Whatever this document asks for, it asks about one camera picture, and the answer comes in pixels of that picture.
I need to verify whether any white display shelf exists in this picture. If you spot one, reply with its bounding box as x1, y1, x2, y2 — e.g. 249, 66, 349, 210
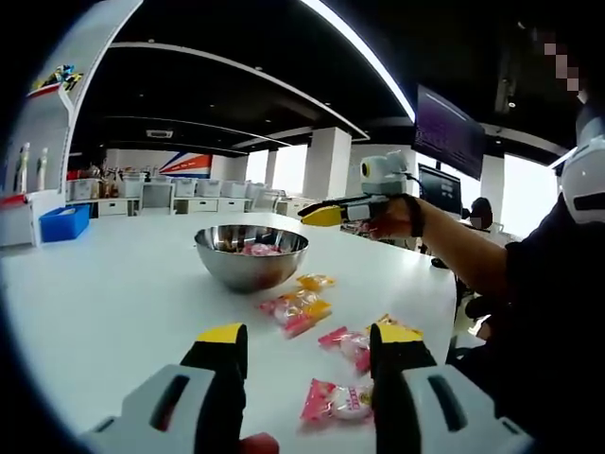
0, 0, 143, 250

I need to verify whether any white table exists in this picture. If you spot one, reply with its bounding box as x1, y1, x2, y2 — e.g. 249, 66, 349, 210
0, 211, 458, 454

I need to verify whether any large dark wall screen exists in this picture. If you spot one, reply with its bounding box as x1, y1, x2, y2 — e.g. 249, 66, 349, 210
411, 83, 487, 181

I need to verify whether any row of snack bags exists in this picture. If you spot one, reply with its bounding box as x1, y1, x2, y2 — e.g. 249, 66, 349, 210
31, 63, 84, 94

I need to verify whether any person in black shirt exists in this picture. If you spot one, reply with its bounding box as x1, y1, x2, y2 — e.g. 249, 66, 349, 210
446, 193, 605, 454

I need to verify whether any row of white low cabinets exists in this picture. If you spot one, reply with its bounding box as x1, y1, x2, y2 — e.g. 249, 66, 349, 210
65, 188, 294, 218

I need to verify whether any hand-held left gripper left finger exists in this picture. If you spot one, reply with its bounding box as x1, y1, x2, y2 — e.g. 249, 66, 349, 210
78, 323, 250, 454

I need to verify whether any row of white storage bins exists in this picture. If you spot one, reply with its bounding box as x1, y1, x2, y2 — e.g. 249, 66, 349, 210
68, 175, 266, 200

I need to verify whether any ceiling light strip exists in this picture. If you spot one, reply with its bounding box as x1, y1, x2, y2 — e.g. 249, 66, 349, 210
300, 0, 417, 122

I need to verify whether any person's right hand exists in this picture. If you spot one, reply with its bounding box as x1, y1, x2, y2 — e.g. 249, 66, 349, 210
367, 195, 418, 242

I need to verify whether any blue plastic tray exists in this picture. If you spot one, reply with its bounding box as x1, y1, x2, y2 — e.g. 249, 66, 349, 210
39, 203, 91, 244

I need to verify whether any person's right wrist strap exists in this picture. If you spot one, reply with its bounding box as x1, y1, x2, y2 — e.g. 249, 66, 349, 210
408, 194, 425, 238

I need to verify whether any cream drink bottle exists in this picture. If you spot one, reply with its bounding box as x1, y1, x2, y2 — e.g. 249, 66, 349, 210
36, 147, 49, 190
17, 142, 30, 193

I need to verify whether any dark desk monitor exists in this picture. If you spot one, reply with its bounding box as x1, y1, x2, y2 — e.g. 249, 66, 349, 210
418, 164, 463, 218

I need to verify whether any white chest-worn device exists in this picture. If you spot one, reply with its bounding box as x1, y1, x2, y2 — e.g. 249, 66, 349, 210
560, 101, 605, 226

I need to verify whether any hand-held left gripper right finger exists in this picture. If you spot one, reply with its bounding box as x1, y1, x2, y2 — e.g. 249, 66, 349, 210
369, 323, 536, 454

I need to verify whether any silver metal bowl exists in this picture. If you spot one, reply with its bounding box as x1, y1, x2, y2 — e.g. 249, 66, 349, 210
193, 224, 311, 294

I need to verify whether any blue orange wall banner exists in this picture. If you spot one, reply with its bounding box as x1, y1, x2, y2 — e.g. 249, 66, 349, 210
158, 151, 213, 176

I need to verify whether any person's left hand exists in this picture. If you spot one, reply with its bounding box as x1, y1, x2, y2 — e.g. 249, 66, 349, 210
238, 432, 281, 454

